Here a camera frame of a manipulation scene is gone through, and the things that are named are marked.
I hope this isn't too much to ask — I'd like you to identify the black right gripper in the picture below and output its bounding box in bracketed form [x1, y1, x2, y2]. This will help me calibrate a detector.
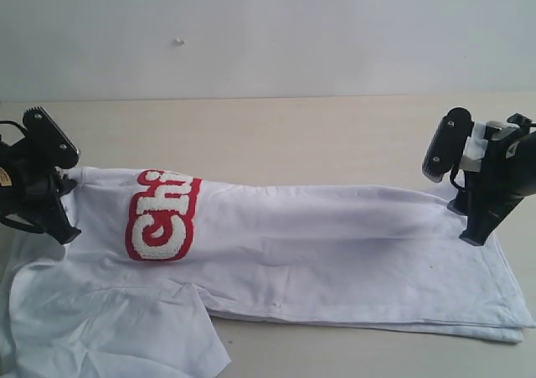
[449, 132, 535, 246]

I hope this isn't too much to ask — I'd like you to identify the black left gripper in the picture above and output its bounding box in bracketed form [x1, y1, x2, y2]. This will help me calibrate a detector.
[1, 142, 81, 245]

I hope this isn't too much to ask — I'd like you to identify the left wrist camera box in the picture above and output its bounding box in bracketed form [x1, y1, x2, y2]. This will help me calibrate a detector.
[22, 106, 80, 169]

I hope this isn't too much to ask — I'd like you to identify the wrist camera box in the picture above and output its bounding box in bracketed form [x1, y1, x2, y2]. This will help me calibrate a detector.
[421, 106, 531, 184]
[22, 106, 80, 169]

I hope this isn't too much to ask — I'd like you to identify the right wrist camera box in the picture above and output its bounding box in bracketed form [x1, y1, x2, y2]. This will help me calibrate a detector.
[421, 106, 531, 184]

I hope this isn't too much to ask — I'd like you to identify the white t-shirt red lettering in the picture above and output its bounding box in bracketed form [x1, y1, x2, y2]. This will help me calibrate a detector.
[1, 168, 534, 377]

